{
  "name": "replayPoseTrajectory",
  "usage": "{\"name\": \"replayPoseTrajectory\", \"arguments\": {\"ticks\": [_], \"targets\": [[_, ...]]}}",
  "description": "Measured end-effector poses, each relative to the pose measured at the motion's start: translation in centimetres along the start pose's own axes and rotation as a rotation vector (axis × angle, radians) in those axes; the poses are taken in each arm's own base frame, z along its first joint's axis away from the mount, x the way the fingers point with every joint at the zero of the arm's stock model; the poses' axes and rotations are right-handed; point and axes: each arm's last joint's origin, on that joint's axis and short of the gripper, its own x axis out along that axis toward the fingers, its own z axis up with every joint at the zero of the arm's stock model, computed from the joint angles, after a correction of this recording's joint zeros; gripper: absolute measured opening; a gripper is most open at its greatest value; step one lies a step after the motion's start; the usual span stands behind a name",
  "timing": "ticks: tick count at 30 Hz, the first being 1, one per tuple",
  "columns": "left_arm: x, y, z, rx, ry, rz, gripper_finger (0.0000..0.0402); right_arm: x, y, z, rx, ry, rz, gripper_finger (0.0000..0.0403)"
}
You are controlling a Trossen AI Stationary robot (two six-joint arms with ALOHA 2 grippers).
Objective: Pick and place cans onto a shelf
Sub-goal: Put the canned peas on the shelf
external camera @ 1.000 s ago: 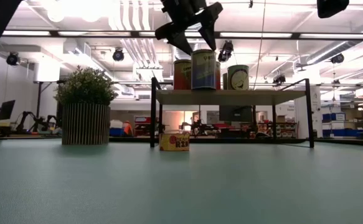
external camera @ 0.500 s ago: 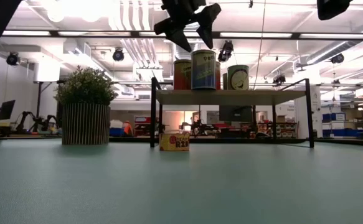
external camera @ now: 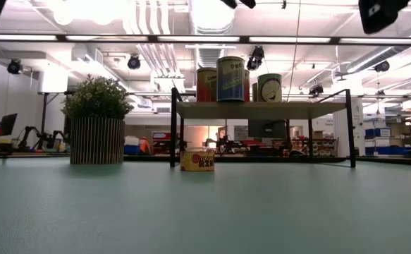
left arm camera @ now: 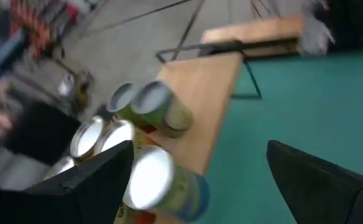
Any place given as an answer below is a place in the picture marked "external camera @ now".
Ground blue and white bin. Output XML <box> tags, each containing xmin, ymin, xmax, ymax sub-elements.
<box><xmin>123</xmin><ymin>135</ymin><xmax>142</xmax><ymax>155</ymax></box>

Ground orange cream mushroom can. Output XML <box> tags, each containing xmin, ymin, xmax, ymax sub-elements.
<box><xmin>195</xmin><ymin>67</ymin><xmax>218</xmax><ymax>103</ymax></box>

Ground small yellow pineapple rings tin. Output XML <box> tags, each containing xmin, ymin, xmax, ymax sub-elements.
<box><xmin>179</xmin><ymin>150</ymin><xmax>216</xmax><ymax>173</ymax></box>

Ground small black robot arms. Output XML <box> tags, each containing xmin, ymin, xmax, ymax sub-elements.
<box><xmin>17</xmin><ymin>126</ymin><xmax>70</xmax><ymax>151</ymax></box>

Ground tilted black monitor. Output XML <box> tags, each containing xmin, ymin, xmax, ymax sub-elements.
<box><xmin>0</xmin><ymin>113</ymin><xmax>18</xmax><ymax>137</ymax></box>

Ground blue peas can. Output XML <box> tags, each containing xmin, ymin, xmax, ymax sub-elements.
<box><xmin>216</xmin><ymin>56</ymin><xmax>246</xmax><ymax>103</ymax></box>

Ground storage shelving with boxes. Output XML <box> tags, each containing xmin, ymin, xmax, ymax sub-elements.
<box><xmin>289</xmin><ymin>137</ymin><xmax>336</xmax><ymax>158</ymax></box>

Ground blue storage bins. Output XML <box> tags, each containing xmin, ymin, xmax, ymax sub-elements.
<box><xmin>364</xmin><ymin>127</ymin><xmax>411</xmax><ymax>157</ymax></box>

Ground wooden shelf with black legs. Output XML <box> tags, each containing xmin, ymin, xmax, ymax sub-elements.
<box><xmin>169</xmin><ymin>87</ymin><xmax>357</xmax><ymax>169</ymax></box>

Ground black robot arms on bench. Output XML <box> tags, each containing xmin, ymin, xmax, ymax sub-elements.
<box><xmin>204</xmin><ymin>135</ymin><xmax>249</xmax><ymax>156</ymax></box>

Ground black ceiling spotlight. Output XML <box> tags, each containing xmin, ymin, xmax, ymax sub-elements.
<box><xmin>246</xmin><ymin>45</ymin><xmax>265</xmax><ymax>71</ymax></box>
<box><xmin>309</xmin><ymin>83</ymin><xmax>325</xmax><ymax>97</ymax></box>
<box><xmin>6</xmin><ymin>59</ymin><xmax>24</xmax><ymax>76</ymax></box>
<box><xmin>127</xmin><ymin>54</ymin><xmax>142</xmax><ymax>71</ymax></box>
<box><xmin>373</xmin><ymin>59</ymin><xmax>391</xmax><ymax>73</ymax></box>

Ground green plant in striped pot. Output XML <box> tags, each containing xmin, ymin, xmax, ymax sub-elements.
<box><xmin>61</xmin><ymin>73</ymin><xmax>135</xmax><ymax>166</ymax></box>

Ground black lamp stand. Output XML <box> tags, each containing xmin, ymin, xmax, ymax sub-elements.
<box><xmin>37</xmin><ymin>90</ymin><xmax>76</xmax><ymax>135</ymax></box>

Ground white box lamp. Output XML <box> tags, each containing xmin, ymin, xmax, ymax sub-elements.
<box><xmin>38</xmin><ymin>65</ymin><xmax>69</xmax><ymax>94</ymax></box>

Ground green can with cream circle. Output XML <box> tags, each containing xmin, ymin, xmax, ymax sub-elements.
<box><xmin>257</xmin><ymin>73</ymin><xmax>283</xmax><ymax>103</ymax></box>

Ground black monitor screen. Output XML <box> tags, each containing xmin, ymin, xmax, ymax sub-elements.
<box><xmin>247</xmin><ymin>119</ymin><xmax>287</xmax><ymax>139</ymax></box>

